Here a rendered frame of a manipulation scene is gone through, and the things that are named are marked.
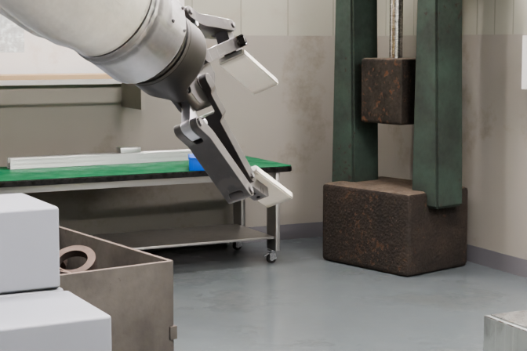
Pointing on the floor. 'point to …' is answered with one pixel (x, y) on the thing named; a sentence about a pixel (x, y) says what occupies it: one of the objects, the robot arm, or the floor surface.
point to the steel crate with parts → (121, 289)
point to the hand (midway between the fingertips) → (267, 137)
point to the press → (372, 215)
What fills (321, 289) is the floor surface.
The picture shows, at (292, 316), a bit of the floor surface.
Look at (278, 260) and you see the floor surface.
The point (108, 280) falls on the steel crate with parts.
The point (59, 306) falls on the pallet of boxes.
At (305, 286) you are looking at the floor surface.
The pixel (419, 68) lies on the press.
